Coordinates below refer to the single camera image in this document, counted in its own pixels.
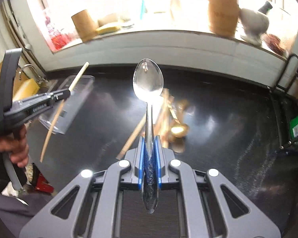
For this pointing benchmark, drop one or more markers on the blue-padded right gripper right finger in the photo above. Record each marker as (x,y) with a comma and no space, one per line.
(166,177)

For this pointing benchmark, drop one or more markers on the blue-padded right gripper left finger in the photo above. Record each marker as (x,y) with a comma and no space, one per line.
(133,178)

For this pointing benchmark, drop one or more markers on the wooden chopstick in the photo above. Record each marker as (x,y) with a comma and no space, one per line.
(60,109)

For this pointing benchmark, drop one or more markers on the silver metal spoon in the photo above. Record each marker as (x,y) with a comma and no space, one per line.
(148,83)

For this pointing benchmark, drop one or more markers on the person's left hand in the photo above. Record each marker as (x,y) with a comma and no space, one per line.
(17,145)

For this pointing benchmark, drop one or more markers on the gold metal spoon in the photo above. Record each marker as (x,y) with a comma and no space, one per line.
(178,129)

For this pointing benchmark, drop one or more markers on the yellow cardboard box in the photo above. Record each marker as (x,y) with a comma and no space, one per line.
(27,89)

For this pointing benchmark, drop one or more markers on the clear plastic utensil tray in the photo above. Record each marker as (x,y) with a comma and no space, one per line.
(72,105)

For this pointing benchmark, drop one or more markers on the chrome sink faucet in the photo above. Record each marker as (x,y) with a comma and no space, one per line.
(34,73)

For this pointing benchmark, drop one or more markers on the red detergent bottle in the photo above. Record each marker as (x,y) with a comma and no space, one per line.
(59,36)

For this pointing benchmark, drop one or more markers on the small bamboo cup holder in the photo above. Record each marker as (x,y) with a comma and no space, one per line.
(85,25)

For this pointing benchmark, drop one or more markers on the yellow sponge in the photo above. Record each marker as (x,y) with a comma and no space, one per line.
(108,28)

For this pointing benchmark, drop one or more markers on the white ceramic mortar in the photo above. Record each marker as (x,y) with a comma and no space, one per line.
(254,24)

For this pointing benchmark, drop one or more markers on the tall bamboo utensil holder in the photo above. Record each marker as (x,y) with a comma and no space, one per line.
(223,17)

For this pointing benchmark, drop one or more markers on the black wire rack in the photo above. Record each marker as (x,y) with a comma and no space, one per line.
(284,97)

